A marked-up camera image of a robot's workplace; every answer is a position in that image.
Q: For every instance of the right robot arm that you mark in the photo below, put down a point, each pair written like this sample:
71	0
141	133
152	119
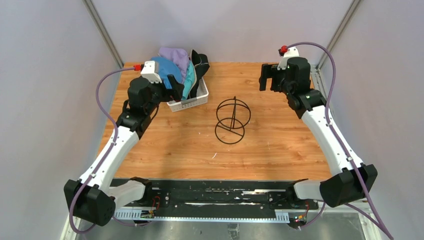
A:
351	179

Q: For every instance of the teal hat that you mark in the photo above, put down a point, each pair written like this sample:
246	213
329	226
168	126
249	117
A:
189	82

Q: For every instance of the white perforated plastic basket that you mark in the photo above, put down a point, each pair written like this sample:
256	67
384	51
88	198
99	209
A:
202	98

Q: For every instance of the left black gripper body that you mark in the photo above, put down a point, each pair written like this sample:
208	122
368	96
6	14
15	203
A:
160	94

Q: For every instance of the black wire hat stand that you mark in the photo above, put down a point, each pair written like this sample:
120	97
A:
232	124

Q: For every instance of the purple bucket hat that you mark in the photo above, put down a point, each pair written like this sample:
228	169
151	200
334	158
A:
179	57

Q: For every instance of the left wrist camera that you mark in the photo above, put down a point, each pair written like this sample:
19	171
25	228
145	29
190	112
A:
149	71

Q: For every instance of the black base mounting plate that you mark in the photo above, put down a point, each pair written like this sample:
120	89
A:
217	201

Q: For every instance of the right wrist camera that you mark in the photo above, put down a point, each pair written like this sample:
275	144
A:
286	53

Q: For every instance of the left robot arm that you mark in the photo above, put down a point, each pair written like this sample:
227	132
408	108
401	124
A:
91	197

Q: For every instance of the blue bucket hat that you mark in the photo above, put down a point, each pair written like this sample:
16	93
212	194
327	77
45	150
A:
167	67

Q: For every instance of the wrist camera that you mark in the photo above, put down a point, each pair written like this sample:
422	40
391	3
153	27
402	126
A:
286	53
149	71

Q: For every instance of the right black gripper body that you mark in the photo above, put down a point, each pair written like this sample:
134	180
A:
278	83

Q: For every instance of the black hat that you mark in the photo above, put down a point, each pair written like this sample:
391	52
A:
201	66

